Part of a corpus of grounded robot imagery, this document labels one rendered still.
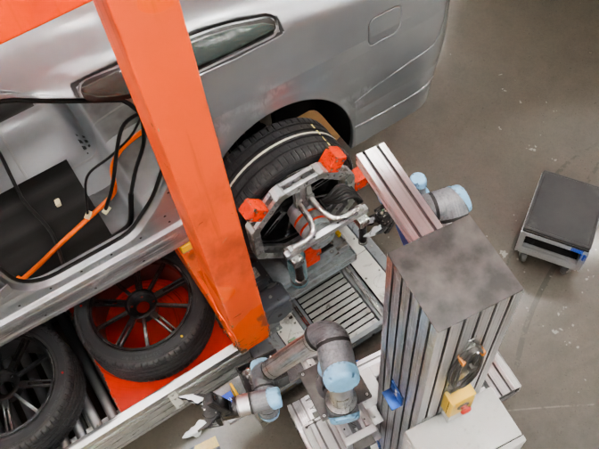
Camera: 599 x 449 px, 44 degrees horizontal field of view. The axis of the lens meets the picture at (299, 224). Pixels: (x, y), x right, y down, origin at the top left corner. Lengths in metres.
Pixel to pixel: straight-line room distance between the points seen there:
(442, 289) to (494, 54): 3.43
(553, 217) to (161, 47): 2.68
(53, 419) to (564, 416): 2.44
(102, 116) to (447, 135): 2.12
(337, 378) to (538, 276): 2.09
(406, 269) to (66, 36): 1.44
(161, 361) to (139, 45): 2.02
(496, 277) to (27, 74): 1.65
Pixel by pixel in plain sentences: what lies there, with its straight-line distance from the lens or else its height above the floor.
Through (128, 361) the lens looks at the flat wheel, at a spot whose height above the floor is 0.50.
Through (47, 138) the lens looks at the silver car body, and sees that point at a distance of 3.84.
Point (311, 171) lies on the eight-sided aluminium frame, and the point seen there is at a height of 1.10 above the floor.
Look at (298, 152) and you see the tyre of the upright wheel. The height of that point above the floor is 1.17.
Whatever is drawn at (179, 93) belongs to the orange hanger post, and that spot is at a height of 2.26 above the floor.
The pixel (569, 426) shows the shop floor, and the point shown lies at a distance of 3.99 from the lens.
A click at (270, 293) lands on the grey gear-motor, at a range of 3.69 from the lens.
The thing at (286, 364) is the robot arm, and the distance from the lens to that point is 2.63.
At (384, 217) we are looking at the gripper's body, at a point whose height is 0.90.
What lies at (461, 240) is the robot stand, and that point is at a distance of 1.95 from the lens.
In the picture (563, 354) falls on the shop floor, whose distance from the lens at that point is 4.11.
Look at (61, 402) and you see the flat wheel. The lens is 3.62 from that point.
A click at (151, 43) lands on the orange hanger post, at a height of 2.46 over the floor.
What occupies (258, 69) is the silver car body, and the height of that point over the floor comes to 1.59.
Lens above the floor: 3.72
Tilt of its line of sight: 59 degrees down
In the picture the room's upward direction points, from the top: 8 degrees counter-clockwise
